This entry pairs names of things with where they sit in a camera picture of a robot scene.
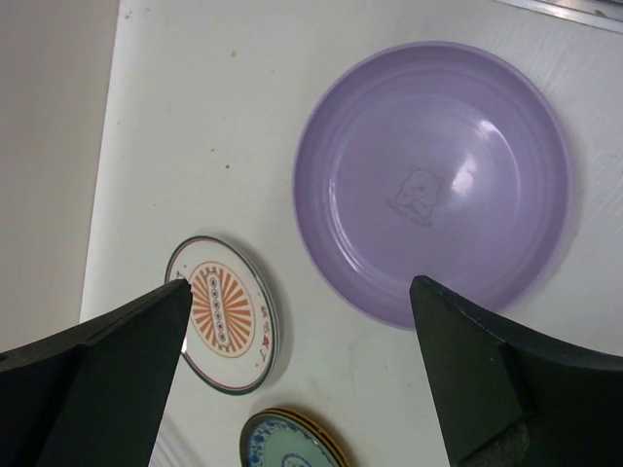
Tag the dark green rimmed plate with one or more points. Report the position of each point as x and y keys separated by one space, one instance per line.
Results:
x=284 y=437

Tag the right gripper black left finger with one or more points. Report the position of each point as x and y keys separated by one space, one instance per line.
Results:
x=95 y=394

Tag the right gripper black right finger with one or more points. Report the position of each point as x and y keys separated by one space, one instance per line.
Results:
x=507 y=395

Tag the purple rimmed patterned plate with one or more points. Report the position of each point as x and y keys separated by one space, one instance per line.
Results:
x=233 y=338

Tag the plain purple plate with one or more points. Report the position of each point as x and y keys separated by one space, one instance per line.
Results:
x=437 y=159

